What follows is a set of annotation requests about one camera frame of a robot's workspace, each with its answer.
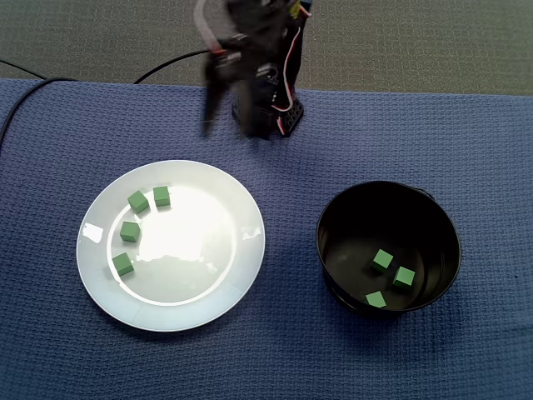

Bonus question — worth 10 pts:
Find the thin black cable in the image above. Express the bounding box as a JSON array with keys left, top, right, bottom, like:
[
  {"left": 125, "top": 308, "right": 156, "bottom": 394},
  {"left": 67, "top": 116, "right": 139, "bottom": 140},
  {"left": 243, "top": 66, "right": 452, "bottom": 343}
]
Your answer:
[{"left": 0, "top": 59, "right": 47, "bottom": 80}]

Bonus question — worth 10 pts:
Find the white red servo wire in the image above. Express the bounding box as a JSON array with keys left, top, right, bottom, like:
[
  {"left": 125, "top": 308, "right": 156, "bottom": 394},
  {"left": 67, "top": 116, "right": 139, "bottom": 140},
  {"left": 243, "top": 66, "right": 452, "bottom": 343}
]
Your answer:
[{"left": 193, "top": 0, "right": 222, "bottom": 53}]

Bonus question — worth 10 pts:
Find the blue waffle weave tablecloth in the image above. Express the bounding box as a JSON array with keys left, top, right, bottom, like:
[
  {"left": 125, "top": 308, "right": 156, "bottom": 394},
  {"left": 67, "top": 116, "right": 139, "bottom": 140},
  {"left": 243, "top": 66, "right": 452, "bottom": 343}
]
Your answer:
[{"left": 0, "top": 77, "right": 533, "bottom": 400}]

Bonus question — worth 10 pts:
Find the small green cube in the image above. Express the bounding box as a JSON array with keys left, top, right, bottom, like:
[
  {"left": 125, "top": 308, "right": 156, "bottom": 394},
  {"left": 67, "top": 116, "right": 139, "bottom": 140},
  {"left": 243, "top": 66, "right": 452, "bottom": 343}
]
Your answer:
[
  {"left": 152, "top": 186, "right": 172, "bottom": 208},
  {"left": 365, "top": 290, "right": 388, "bottom": 309},
  {"left": 119, "top": 221, "right": 142, "bottom": 243},
  {"left": 111, "top": 252, "right": 135, "bottom": 277},
  {"left": 127, "top": 190, "right": 150, "bottom": 215},
  {"left": 371, "top": 248, "right": 395, "bottom": 274},
  {"left": 392, "top": 266, "right": 416, "bottom": 289}
]

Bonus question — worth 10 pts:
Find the thick black power cable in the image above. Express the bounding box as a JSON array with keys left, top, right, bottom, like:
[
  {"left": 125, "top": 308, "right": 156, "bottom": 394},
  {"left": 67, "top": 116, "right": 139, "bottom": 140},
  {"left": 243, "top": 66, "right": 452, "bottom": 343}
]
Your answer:
[{"left": 0, "top": 48, "right": 208, "bottom": 141}]

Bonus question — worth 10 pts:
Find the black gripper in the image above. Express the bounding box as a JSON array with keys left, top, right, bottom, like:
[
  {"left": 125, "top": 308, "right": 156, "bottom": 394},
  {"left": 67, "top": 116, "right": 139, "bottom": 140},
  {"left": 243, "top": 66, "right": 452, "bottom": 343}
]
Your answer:
[{"left": 202, "top": 23, "right": 289, "bottom": 138}]

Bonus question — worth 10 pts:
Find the white round plate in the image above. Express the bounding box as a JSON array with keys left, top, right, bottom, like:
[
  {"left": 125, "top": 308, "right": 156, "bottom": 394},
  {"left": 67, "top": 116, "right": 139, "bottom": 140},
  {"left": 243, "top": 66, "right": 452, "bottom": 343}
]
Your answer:
[{"left": 76, "top": 159, "right": 267, "bottom": 333}]

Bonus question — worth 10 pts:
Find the black round container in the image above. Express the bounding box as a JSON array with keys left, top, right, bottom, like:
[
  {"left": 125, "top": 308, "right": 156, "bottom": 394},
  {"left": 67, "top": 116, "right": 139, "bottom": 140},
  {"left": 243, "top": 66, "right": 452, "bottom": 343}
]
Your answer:
[{"left": 315, "top": 180, "right": 462, "bottom": 321}]

